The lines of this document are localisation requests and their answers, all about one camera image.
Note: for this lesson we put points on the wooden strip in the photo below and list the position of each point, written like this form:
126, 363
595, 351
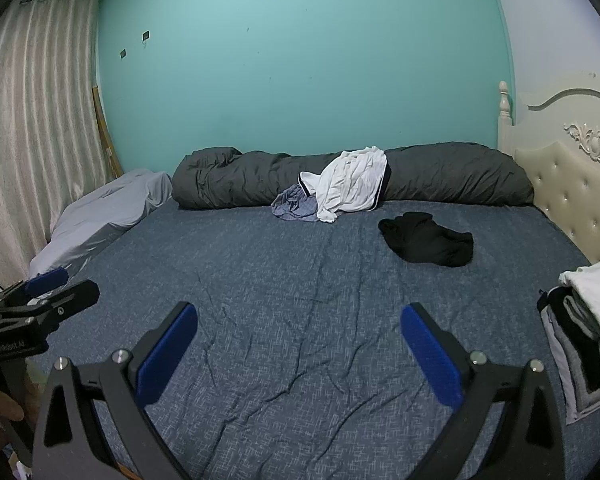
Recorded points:
105, 130

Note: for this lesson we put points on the cream striped curtain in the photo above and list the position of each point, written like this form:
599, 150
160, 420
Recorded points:
30, 135

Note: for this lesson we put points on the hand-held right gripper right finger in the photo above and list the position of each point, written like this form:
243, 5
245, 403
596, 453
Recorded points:
430, 355

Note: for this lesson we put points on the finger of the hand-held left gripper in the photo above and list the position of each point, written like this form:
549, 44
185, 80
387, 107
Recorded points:
47, 281
72, 297

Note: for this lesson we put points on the crumpled blue-purple garment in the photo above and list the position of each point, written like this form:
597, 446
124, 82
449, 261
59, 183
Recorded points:
292, 205

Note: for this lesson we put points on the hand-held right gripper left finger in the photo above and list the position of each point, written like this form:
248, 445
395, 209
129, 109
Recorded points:
167, 350

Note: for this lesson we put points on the black folded garment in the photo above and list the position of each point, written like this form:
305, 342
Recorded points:
580, 360

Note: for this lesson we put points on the cream padded headboard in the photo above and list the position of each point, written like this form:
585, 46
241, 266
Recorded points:
570, 185

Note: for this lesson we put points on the bed with blue patterned sheet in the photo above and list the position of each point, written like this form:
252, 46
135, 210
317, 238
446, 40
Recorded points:
280, 285

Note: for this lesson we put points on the dark grey duvet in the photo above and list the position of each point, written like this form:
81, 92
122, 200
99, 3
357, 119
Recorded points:
230, 180

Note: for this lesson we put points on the grey folded garment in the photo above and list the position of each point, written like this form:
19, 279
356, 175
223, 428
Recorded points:
575, 400

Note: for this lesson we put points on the crumpled black garment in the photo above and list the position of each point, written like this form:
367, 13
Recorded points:
425, 242

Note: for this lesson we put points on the white shirt with black trim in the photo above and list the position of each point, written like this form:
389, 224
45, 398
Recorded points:
350, 185

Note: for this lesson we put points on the light grey pillow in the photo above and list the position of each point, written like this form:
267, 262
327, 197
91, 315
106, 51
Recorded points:
105, 210

